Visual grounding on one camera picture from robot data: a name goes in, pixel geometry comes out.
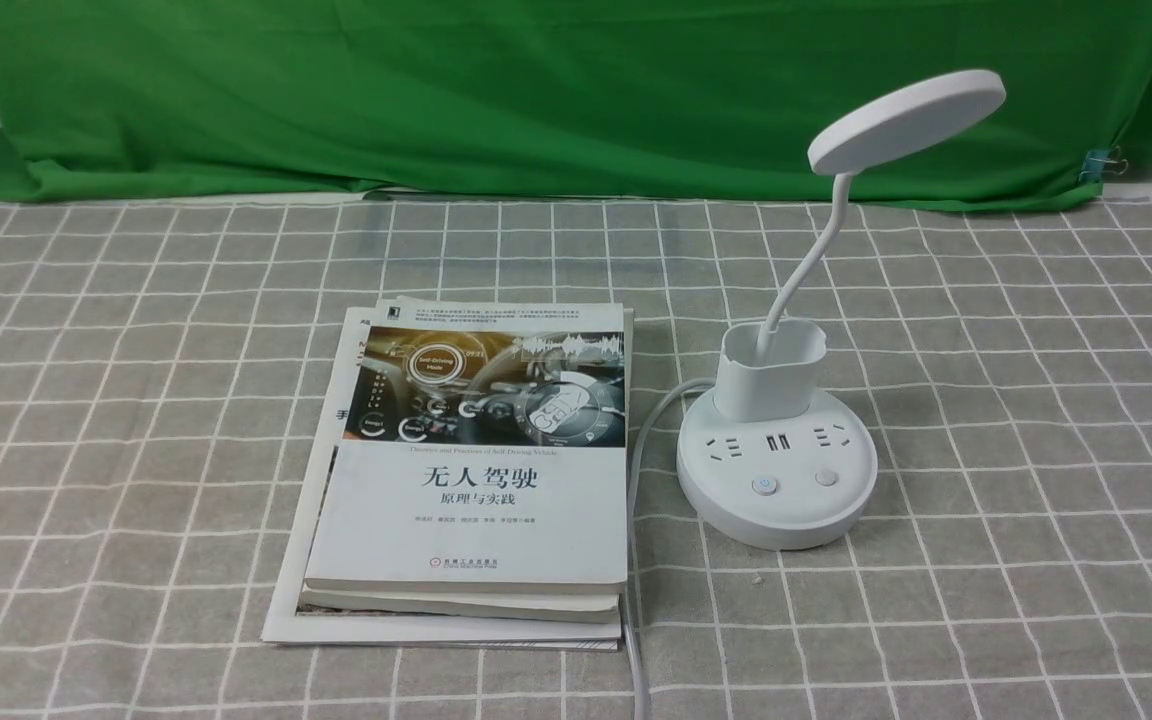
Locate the green backdrop cloth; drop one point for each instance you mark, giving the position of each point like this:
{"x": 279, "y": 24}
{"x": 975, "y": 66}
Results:
{"x": 104, "y": 100}

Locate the white desk lamp with sockets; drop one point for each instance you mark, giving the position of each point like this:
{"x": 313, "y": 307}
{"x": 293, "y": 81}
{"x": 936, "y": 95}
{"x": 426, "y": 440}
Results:
{"x": 764, "y": 454}

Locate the blue binder clip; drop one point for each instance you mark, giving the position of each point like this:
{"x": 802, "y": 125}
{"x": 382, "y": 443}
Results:
{"x": 1101, "y": 165}

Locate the self-driving book, top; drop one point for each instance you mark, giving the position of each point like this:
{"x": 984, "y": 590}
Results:
{"x": 476, "y": 500}

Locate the grey checked tablecloth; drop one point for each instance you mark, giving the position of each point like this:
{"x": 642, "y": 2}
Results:
{"x": 162, "y": 369}

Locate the large white bottom book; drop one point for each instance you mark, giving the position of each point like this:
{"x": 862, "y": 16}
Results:
{"x": 287, "y": 623}

